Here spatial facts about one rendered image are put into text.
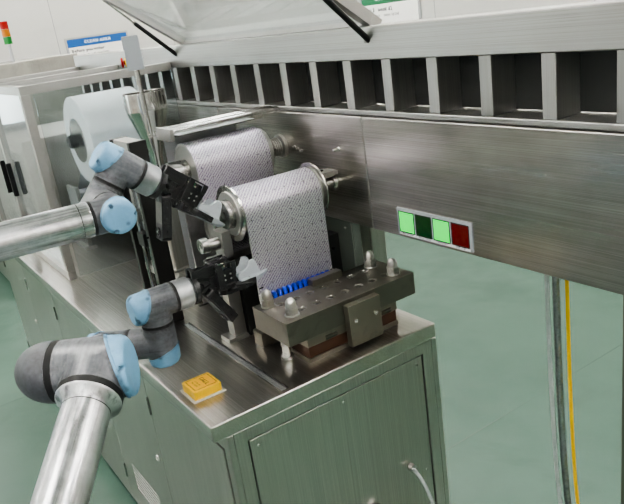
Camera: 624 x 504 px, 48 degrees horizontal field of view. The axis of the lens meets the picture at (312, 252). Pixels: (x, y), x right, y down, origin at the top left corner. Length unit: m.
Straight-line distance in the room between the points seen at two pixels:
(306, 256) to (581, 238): 0.76
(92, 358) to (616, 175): 0.97
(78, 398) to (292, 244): 0.78
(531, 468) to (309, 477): 1.26
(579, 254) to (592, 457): 1.58
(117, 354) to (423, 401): 0.93
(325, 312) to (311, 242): 0.25
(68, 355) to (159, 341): 0.40
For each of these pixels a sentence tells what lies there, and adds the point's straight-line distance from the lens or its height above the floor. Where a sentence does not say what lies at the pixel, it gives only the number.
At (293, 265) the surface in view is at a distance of 1.84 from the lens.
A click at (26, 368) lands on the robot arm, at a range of 1.36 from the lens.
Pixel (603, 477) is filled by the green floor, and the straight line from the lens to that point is 2.82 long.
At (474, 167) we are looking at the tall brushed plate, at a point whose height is 1.35.
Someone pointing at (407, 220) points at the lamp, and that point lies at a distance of 1.73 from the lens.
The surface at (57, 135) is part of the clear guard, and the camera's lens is 2.62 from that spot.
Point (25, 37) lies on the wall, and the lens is 7.25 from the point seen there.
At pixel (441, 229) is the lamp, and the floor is 1.19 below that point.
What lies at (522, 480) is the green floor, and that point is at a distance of 2.78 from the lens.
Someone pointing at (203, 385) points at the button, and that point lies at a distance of 1.67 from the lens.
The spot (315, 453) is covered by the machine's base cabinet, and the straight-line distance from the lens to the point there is 1.74.
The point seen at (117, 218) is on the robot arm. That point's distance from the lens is 1.49.
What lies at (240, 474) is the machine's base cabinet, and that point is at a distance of 1.64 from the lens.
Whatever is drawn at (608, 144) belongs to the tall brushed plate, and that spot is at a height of 1.42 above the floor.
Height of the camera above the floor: 1.71
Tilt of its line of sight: 19 degrees down
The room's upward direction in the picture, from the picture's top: 8 degrees counter-clockwise
